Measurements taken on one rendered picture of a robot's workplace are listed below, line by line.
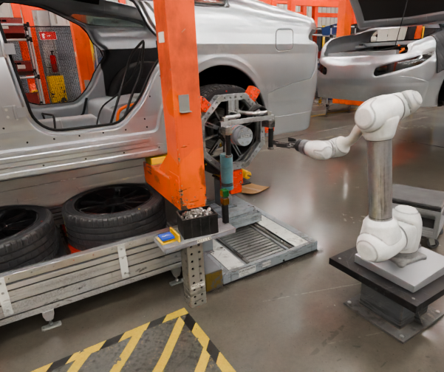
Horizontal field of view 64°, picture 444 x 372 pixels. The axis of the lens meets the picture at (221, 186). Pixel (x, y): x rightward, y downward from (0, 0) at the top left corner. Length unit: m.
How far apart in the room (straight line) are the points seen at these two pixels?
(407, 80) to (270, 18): 2.12
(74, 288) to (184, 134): 1.04
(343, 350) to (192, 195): 1.12
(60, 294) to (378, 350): 1.65
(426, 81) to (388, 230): 3.02
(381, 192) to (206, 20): 1.60
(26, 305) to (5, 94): 1.14
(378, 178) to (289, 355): 0.94
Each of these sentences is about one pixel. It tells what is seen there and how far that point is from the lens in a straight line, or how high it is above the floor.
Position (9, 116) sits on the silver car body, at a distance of 2.33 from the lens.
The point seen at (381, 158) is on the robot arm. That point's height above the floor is 0.92.
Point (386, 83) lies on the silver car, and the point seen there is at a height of 1.02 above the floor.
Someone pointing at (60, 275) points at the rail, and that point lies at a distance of 2.15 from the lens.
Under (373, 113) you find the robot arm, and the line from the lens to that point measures 1.59.
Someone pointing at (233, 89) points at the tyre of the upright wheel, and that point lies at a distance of 2.62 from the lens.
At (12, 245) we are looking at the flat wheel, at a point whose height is 0.49.
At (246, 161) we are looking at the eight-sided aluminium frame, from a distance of 2.67.
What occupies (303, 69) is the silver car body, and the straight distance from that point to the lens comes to 3.09.
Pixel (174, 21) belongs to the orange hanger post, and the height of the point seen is 1.54.
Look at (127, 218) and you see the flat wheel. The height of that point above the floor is 0.49.
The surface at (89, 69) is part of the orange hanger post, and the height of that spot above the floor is 1.30.
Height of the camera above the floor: 1.36
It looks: 20 degrees down
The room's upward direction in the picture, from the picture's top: 3 degrees counter-clockwise
